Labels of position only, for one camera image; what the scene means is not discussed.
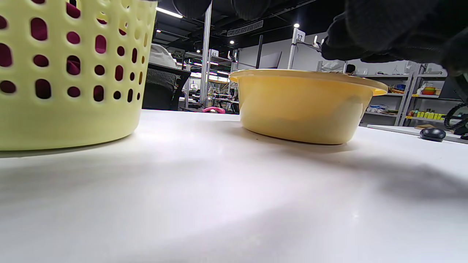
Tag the person's left hand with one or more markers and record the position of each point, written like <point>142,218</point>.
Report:
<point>387,29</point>

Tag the grey metal shelving rack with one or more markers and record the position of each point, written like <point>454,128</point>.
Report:
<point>406,98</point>

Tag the stacked colourful bowls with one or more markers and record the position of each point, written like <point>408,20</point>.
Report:
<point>429,90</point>

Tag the white plastic bags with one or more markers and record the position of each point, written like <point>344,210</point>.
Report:
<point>377,109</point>

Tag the row of yellow boxes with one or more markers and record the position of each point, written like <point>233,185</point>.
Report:
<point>429,115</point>

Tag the yellow plastic basin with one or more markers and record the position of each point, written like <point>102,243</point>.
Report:
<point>303,106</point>

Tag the black computer mouse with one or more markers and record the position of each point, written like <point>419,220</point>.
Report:
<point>432,134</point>

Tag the ceiling vent grille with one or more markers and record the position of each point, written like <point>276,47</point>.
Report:
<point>245,28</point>

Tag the silver metal pole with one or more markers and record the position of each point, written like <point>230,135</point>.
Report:
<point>206,54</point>

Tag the pink object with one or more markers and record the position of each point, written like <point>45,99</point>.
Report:
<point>214,109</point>

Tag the long ceiling light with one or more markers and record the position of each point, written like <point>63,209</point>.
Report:
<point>169,12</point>

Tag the black office chair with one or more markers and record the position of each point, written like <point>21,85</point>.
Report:
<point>161,91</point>

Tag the pale yellow perforated plastic basket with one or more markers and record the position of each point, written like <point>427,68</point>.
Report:
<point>73,117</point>

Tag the maroon cloth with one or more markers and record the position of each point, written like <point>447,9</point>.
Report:
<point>42,29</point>

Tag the white post with sign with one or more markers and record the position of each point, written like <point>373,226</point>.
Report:
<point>293,51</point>

